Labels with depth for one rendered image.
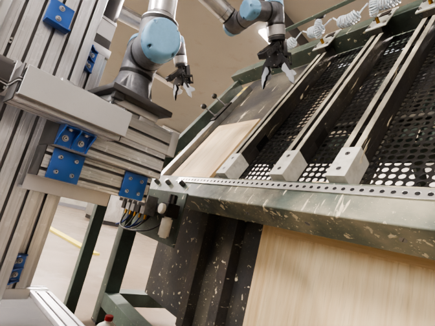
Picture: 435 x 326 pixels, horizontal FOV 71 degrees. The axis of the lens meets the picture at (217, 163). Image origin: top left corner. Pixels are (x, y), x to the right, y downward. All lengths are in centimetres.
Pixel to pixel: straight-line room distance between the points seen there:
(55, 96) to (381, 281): 99
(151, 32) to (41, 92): 36
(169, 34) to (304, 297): 96
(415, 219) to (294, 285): 56
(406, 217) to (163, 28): 80
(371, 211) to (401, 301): 30
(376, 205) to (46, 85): 81
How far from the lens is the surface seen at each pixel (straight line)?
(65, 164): 97
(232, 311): 143
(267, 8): 133
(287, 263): 121
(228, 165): 129
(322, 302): 113
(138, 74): 107
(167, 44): 98
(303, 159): 112
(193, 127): 220
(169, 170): 182
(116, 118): 86
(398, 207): 80
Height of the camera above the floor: 71
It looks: 11 degrees up
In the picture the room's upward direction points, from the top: 14 degrees clockwise
